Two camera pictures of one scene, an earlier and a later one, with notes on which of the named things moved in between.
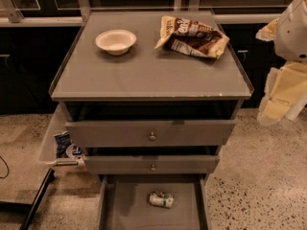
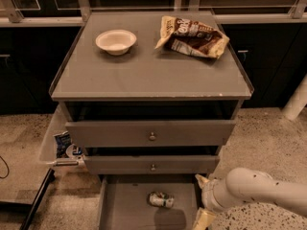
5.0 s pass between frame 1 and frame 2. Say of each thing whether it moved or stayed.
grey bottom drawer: stayed
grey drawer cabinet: stayed
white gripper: moved
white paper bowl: stayed
